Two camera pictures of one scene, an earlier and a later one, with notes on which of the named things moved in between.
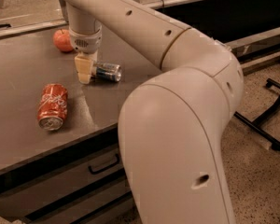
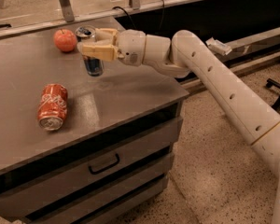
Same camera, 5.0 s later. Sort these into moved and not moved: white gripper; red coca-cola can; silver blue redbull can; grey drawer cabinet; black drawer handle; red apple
Moved: white gripper; silver blue redbull can
Not moved: grey drawer cabinet; red apple; red coca-cola can; black drawer handle
